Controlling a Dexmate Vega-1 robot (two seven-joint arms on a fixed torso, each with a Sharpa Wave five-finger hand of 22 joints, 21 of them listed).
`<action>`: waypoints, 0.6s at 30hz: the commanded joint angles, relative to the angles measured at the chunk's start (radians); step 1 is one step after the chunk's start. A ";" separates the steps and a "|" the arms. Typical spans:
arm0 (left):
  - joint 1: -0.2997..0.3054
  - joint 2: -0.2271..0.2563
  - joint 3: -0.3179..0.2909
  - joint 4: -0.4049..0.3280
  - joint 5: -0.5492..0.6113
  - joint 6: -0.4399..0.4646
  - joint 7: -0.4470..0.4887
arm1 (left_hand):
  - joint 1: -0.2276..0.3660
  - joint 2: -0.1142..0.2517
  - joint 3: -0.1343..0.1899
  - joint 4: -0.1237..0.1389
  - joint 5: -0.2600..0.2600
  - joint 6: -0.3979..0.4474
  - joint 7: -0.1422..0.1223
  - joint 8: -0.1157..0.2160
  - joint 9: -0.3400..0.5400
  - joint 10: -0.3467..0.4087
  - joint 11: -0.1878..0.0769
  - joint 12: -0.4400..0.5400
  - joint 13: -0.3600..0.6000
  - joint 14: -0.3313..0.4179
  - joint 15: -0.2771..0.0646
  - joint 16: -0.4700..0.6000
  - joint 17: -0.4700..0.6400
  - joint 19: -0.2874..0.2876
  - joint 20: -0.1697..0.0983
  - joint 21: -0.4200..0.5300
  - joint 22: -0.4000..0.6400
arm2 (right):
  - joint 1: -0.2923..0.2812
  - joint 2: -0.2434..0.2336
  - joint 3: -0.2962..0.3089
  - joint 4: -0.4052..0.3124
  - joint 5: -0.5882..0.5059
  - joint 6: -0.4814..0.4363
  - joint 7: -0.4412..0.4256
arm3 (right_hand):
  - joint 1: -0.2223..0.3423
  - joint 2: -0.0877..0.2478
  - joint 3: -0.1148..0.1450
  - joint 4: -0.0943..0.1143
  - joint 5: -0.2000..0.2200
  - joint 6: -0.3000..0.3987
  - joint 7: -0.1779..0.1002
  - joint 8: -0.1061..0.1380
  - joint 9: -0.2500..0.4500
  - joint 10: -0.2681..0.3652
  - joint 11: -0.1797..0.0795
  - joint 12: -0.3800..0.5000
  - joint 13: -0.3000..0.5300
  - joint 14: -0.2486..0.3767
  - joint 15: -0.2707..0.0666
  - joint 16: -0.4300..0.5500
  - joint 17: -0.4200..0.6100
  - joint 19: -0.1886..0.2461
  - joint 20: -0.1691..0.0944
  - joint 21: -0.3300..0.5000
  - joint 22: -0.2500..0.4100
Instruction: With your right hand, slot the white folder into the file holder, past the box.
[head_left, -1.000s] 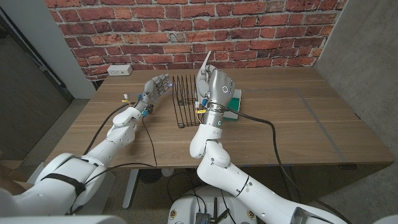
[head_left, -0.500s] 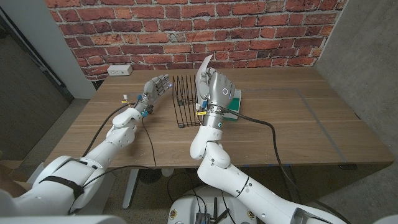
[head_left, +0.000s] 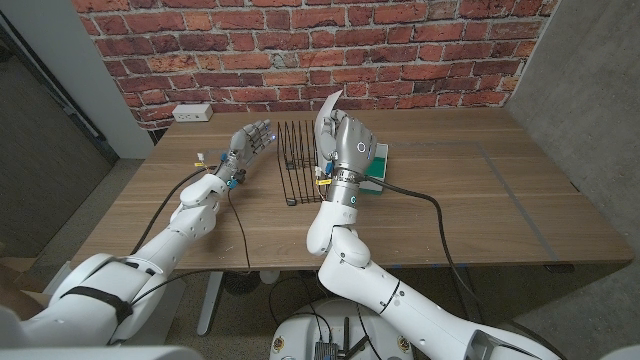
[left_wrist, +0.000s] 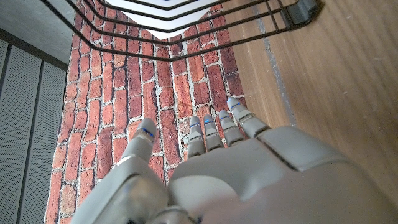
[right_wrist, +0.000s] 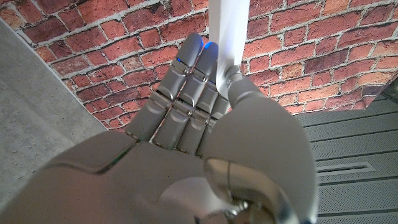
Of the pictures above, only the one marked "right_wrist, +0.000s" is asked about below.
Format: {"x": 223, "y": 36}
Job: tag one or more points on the white paper sheet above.
{"x": 228, "y": 31}

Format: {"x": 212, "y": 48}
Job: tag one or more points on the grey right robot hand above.
{"x": 155, "y": 174}

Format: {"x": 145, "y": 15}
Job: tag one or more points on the brick print backdrop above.
{"x": 311, "y": 46}

